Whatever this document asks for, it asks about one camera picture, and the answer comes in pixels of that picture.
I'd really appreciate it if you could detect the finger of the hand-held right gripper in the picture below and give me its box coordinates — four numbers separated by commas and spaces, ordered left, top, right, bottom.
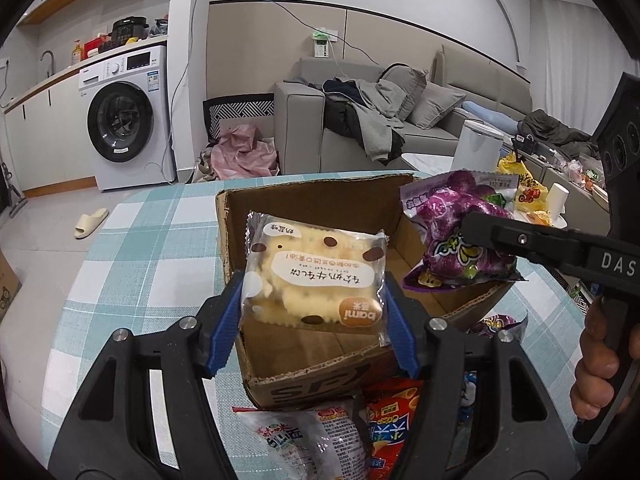
460, 211, 592, 274

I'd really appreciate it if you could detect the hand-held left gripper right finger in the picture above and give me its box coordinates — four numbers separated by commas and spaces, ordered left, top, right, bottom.
382, 272, 591, 480

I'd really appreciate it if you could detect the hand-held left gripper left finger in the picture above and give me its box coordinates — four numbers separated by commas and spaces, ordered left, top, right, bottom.
47, 272, 251, 480

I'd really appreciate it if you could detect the purple candy packet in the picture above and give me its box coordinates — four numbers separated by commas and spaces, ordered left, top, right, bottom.
467, 312, 528, 343
399, 170, 526, 288

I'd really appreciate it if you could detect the red chips packet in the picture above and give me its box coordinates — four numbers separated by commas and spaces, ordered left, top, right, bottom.
362, 377, 428, 480

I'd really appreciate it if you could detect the yellow cake packet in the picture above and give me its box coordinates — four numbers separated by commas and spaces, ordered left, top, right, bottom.
239, 211, 391, 348

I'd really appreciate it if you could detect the white noodle packet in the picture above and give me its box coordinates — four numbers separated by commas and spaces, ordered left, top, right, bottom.
231, 402, 373, 480

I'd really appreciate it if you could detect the brown cardboard box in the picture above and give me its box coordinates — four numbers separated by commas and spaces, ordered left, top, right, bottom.
215, 172, 516, 411

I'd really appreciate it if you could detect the person's right hand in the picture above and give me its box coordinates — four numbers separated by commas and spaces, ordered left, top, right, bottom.
570, 295, 621, 421

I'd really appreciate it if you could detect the yellow plastic bag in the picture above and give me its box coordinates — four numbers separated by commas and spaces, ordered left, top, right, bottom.
496, 152, 548, 211

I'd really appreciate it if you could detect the white cup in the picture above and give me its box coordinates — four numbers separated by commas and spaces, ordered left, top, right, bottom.
547, 182, 571, 221

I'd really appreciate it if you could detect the dark green clothing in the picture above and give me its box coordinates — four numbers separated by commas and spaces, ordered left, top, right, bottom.
522, 109, 596, 161

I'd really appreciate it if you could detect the teal checkered tablecloth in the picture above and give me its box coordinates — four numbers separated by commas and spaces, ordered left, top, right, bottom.
37, 172, 601, 480

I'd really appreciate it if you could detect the white bin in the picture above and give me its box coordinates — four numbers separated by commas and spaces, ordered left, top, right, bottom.
454, 119, 505, 173

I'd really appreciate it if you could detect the light blue pillow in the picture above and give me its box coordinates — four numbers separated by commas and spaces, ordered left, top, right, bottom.
461, 101, 518, 133

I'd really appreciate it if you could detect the grey cushion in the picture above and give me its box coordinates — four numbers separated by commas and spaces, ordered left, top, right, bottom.
380, 64, 428, 121
407, 81, 467, 130

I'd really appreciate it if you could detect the beige slipper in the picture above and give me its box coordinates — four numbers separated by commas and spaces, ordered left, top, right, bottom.
73, 208, 110, 239

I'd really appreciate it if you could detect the pink cloth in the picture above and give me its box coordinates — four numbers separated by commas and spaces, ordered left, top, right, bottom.
210, 125, 280, 180

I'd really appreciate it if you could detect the pile of grey clothes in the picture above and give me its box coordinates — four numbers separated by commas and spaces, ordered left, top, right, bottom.
322, 76, 406, 166

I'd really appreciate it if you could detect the grey sofa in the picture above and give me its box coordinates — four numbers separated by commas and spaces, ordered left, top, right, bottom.
272, 44, 533, 171

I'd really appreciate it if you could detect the small cardboard box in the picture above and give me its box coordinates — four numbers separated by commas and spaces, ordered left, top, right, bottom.
0, 250, 23, 323

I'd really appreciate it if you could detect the white washing machine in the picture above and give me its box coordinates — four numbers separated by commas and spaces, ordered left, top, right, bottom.
78, 45, 177, 192

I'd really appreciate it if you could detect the stick vacuum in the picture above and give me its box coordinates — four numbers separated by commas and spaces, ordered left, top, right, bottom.
0, 162, 28, 213

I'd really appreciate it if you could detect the black pressure cooker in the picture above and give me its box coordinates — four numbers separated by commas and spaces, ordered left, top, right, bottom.
111, 16, 149, 46

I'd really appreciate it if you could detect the wall socket with charger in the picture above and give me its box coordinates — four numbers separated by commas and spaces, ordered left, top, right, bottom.
307, 30, 341, 58

